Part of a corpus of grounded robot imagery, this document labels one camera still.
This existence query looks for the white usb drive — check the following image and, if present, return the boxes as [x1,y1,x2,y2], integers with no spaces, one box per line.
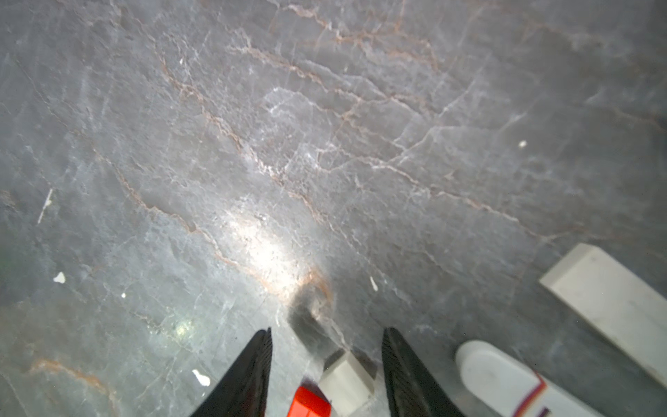
[540,243,666,385]
[455,341,600,417]

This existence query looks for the red usb cap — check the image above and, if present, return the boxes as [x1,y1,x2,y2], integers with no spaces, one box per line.
[287,386,332,417]

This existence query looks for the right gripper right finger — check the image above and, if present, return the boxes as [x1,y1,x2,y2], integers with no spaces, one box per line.
[381,328,464,417]

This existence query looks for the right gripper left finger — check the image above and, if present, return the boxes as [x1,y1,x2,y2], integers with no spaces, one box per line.
[191,328,273,417]

